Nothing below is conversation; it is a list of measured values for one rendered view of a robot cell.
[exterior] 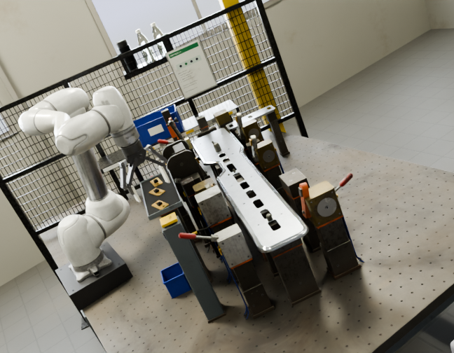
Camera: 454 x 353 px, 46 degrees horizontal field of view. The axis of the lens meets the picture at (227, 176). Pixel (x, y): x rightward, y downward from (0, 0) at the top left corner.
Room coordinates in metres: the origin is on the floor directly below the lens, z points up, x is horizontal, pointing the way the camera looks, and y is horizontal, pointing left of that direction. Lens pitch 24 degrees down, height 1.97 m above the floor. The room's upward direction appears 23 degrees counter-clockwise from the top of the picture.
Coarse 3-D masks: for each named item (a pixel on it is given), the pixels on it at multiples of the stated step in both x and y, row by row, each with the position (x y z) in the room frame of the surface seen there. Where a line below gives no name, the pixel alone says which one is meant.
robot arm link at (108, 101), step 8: (104, 88) 1.84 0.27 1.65; (112, 88) 1.84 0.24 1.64; (96, 96) 1.82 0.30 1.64; (104, 96) 1.81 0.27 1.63; (112, 96) 1.82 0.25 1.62; (120, 96) 1.84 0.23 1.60; (96, 104) 1.82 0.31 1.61; (104, 104) 1.81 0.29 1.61; (112, 104) 1.81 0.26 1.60; (120, 104) 1.82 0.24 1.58; (104, 112) 1.78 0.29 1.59; (112, 112) 1.79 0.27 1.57; (120, 112) 1.81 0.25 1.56; (128, 112) 1.83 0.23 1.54; (112, 120) 1.78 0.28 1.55; (120, 120) 1.80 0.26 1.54; (128, 120) 1.82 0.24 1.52; (112, 128) 1.78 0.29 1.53; (120, 128) 1.81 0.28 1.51
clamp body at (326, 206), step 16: (320, 192) 1.64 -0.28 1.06; (320, 208) 1.62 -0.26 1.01; (336, 208) 1.63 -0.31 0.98; (320, 224) 1.62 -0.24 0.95; (336, 224) 1.63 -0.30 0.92; (320, 240) 1.68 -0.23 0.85; (336, 240) 1.63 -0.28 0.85; (336, 256) 1.63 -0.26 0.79; (352, 256) 1.63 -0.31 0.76; (336, 272) 1.62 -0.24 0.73
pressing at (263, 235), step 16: (224, 128) 2.87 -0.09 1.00; (192, 144) 2.82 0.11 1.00; (208, 144) 2.72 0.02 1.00; (224, 144) 2.62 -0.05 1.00; (240, 144) 2.54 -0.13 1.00; (208, 160) 2.50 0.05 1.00; (240, 160) 2.34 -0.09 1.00; (224, 176) 2.23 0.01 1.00; (256, 176) 2.10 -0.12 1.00; (224, 192) 2.07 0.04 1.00; (240, 192) 2.02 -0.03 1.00; (256, 192) 1.96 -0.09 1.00; (272, 192) 1.90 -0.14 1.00; (240, 208) 1.88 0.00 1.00; (256, 208) 1.83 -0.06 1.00; (272, 208) 1.78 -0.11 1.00; (288, 208) 1.74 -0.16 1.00; (256, 224) 1.71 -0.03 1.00; (288, 224) 1.62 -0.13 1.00; (304, 224) 1.59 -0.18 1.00; (256, 240) 1.60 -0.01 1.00; (272, 240) 1.57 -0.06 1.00; (288, 240) 1.53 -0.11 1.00
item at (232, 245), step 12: (228, 228) 1.66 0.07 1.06; (228, 240) 1.60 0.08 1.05; (240, 240) 1.60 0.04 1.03; (228, 252) 1.60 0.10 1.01; (240, 252) 1.60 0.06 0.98; (228, 264) 1.60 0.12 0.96; (240, 264) 1.60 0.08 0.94; (252, 264) 1.61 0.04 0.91; (240, 276) 1.61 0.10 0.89; (252, 276) 1.61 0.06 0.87; (252, 288) 1.60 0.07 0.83; (252, 300) 1.60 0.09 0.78; (264, 300) 1.61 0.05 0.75; (252, 312) 1.60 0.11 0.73; (264, 312) 1.60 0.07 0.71
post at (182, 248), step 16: (160, 224) 1.74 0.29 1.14; (176, 224) 1.69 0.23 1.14; (176, 240) 1.69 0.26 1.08; (176, 256) 1.68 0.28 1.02; (192, 256) 1.69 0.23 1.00; (192, 272) 1.69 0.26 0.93; (192, 288) 1.68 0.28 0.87; (208, 288) 1.69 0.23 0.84; (208, 304) 1.69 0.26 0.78; (208, 320) 1.69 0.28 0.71
